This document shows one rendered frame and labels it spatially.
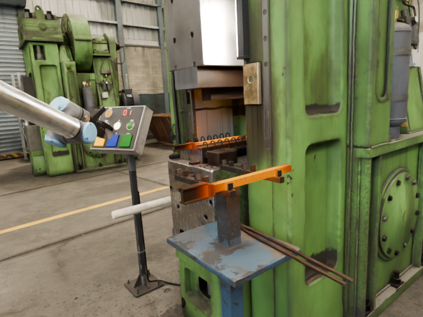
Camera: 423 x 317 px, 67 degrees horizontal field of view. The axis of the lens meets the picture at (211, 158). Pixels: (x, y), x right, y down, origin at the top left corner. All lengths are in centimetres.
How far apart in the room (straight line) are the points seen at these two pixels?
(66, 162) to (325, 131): 536
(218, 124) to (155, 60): 925
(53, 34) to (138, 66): 474
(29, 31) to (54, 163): 223
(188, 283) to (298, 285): 63
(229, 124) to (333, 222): 81
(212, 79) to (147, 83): 930
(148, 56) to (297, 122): 980
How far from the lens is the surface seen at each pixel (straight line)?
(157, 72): 1106
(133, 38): 1096
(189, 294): 192
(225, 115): 193
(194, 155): 156
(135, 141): 184
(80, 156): 631
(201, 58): 147
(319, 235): 171
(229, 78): 161
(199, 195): 88
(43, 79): 630
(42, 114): 129
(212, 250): 114
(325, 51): 161
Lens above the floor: 122
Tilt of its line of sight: 11 degrees down
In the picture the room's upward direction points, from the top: 3 degrees counter-clockwise
